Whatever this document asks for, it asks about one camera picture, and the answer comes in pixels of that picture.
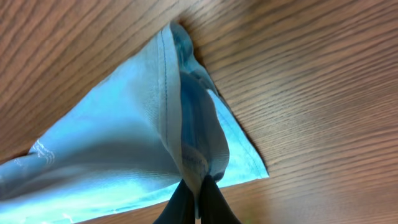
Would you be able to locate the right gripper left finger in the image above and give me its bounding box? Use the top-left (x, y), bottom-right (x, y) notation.
top-left (154, 180), bottom-right (195, 224)

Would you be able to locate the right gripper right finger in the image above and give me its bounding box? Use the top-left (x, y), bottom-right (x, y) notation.
top-left (198, 175), bottom-right (241, 224)

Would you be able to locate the light blue printed t-shirt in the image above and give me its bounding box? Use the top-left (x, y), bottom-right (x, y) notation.
top-left (1, 22), bottom-right (268, 223)

